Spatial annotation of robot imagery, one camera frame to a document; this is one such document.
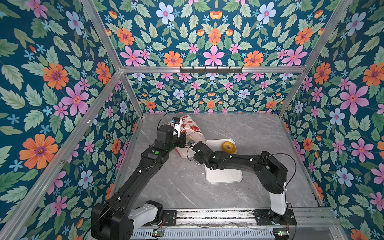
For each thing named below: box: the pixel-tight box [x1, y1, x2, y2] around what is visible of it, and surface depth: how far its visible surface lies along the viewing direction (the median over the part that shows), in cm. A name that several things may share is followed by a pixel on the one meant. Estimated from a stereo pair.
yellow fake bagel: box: [221, 141, 236, 154], surface depth 100 cm
